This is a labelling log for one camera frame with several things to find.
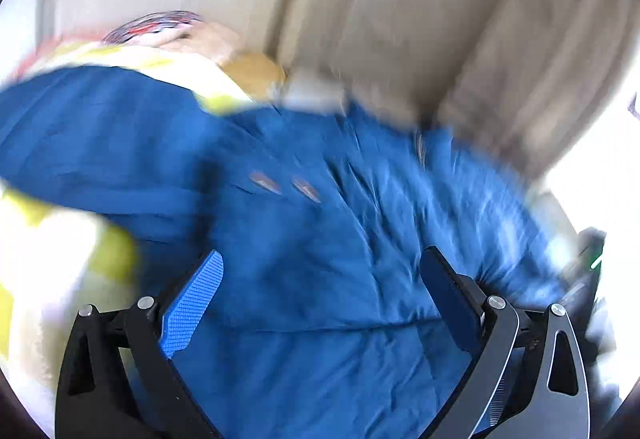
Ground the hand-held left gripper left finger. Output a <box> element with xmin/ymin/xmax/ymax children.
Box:
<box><xmin>55</xmin><ymin>250</ymin><xmax>224</xmax><ymax>439</ymax></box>

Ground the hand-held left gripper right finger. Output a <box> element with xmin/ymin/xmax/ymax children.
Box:
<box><xmin>419</xmin><ymin>246</ymin><xmax>587</xmax><ymax>439</ymax></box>

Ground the blue padded jacket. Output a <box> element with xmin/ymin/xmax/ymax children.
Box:
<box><xmin>0</xmin><ymin>66</ymin><xmax>568</xmax><ymax>439</ymax></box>

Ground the yellow white checked bed sheet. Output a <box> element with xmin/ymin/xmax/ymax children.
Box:
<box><xmin>0</xmin><ymin>41</ymin><xmax>256</xmax><ymax>390</ymax></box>

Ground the beige striped curtain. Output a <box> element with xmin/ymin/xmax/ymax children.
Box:
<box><xmin>435</xmin><ymin>0</ymin><xmax>638</xmax><ymax>182</ymax></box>

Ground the yellow pillow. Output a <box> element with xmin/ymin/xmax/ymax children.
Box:
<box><xmin>220</xmin><ymin>51</ymin><xmax>287</xmax><ymax>92</ymax></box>

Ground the white nightstand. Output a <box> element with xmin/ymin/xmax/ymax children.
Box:
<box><xmin>282</xmin><ymin>69</ymin><xmax>353</xmax><ymax>112</ymax></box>

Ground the peach pillow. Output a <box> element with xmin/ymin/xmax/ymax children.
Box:
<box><xmin>160</xmin><ymin>21</ymin><xmax>246</xmax><ymax>67</ymax></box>

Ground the floral patterned pillow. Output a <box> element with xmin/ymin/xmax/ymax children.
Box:
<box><xmin>102</xmin><ymin>10</ymin><xmax>206</xmax><ymax>47</ymax></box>

